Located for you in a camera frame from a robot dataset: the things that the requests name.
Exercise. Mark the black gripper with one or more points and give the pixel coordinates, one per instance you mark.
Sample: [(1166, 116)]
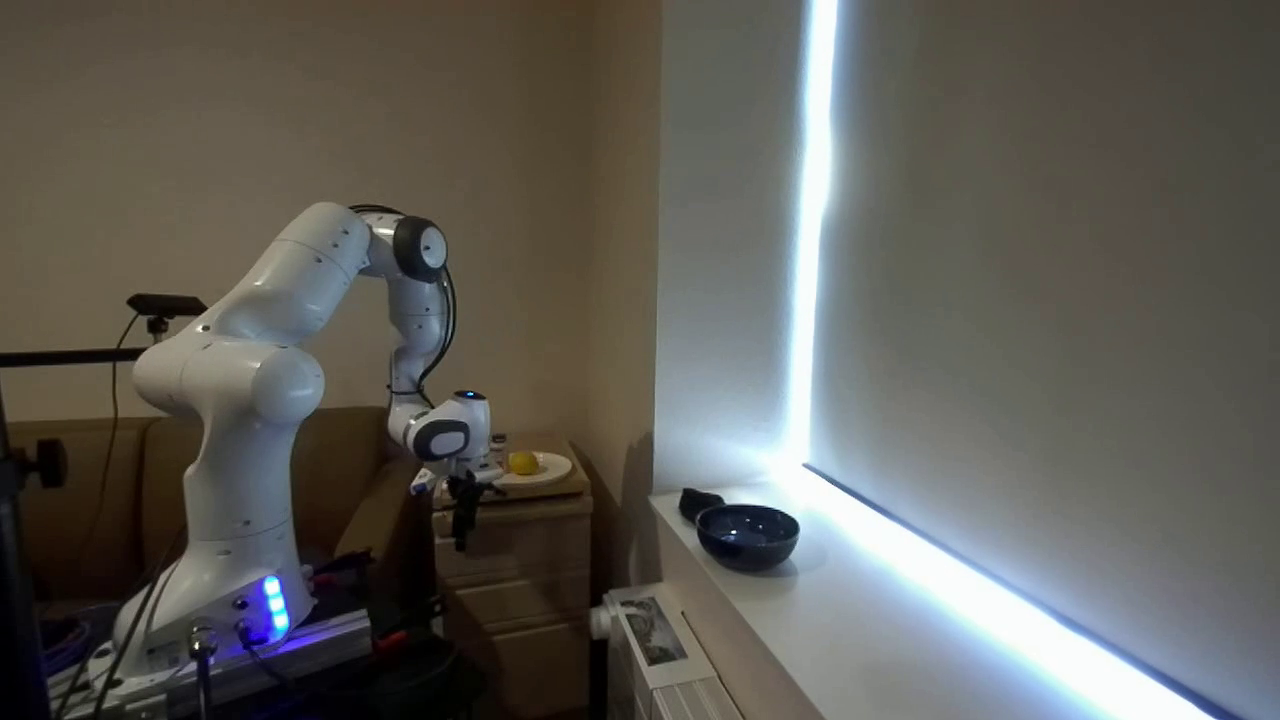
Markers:
[(468, 490)]

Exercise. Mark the wooden pullout table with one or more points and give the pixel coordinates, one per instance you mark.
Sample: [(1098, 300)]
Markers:
[(527, 497)]

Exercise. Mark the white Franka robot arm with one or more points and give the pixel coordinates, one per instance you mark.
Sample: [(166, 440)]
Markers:
[(252, 401)]

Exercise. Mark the yellow lemon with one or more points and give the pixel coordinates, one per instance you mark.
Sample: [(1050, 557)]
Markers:
[(520, 462)]

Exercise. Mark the white plate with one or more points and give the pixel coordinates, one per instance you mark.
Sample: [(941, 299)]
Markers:
[(536, 468)]

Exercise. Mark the wooden nightstand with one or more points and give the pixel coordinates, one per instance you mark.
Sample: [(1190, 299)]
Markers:
[(520, 603)]

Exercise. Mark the brown wooden headboard panel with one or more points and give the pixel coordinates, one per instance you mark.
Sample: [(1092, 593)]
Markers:
[(332, 464)]

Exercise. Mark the small black object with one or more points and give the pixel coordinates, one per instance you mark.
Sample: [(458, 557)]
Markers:
[(694, 502)]

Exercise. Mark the white ribbed radiator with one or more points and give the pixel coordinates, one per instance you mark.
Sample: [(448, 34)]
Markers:
[(660, 660)]

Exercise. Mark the black bowl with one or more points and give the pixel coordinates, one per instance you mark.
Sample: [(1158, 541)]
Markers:
[(750, 532)]

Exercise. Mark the white window sill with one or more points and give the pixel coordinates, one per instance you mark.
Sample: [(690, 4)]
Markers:
[(883, 626)]

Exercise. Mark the grey window blind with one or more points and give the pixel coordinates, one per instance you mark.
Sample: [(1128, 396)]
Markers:
[(1064, 320)]

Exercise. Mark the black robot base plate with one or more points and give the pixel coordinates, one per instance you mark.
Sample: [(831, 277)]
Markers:
[(225, 660)]

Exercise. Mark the black camera on bar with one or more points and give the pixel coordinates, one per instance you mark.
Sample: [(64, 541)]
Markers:
[(166, 304)]

